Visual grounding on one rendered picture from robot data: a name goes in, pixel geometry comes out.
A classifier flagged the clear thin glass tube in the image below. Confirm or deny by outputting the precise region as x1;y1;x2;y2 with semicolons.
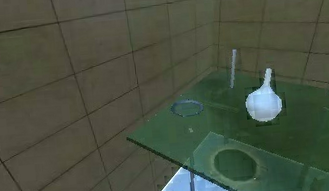
225;48;242;89

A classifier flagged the white round flask vase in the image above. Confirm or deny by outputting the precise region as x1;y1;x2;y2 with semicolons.
241;66;284;125

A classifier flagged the blue glass ring dish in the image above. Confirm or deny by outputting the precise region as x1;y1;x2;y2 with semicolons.
169;97;206;119

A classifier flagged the green glass square plate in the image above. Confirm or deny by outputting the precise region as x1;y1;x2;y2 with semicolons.
180;120;329;191

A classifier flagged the green glass table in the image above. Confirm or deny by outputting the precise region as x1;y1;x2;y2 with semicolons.
120;58;329;191

